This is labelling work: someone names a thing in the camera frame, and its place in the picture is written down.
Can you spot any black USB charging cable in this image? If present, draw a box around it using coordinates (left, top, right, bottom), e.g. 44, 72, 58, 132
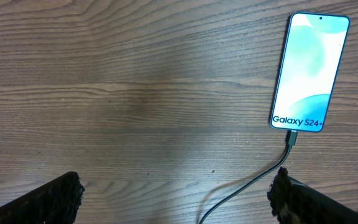
198, 129, 358, 224

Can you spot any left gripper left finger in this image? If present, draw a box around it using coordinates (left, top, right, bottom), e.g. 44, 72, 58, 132
0, 171, 85, 224

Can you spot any Samsung Galaxy smartphone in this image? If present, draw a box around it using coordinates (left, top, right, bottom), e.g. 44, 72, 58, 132
269, 11, 351, 133

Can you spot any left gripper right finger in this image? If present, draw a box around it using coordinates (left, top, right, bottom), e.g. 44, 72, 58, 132
267, 167, 358, 224

